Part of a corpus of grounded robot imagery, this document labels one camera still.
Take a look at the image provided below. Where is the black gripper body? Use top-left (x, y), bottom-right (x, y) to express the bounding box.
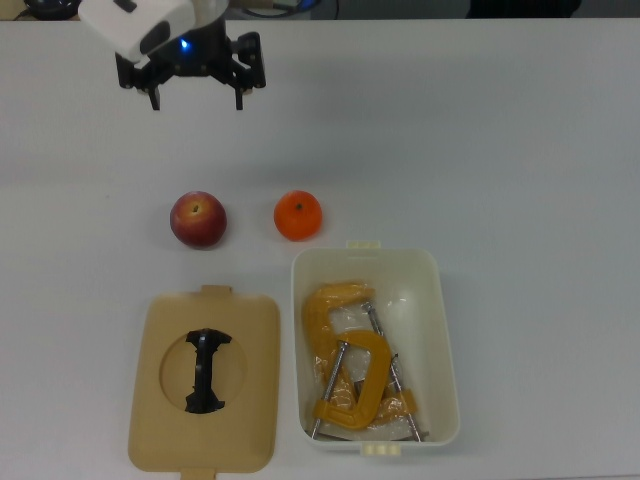
top-left (130, 17), bottom-right (239, 84)

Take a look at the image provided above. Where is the red apple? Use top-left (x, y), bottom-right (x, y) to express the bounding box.
top-left (169, 189), bottom-right (229, 250)

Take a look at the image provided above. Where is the orange fruit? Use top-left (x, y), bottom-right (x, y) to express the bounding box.
top-left (273, 189), bottom-right (324, 243)

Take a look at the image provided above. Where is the tan plastic container lid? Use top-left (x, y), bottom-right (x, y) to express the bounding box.
top-left (127, 285), bottom-right (283, 480)

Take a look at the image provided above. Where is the white plastic container box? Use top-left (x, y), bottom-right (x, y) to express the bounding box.
top-left (290, 240), bottom-right (461, 457)

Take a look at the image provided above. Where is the dark round background object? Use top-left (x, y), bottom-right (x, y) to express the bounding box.
top-left (22, 0), bottom-right (84, 22)

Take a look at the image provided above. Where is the large yellow C-clamp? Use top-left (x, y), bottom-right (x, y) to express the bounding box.
top-left (301, 282), bottom-right (432, 442)

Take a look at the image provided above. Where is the small yellow C-clamp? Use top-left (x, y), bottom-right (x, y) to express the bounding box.
top-left (308, 329), bottom-right (395, 442)

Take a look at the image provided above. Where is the black lid handle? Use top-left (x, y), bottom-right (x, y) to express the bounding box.
top-left (184, 327), bottom-right (233, 415)

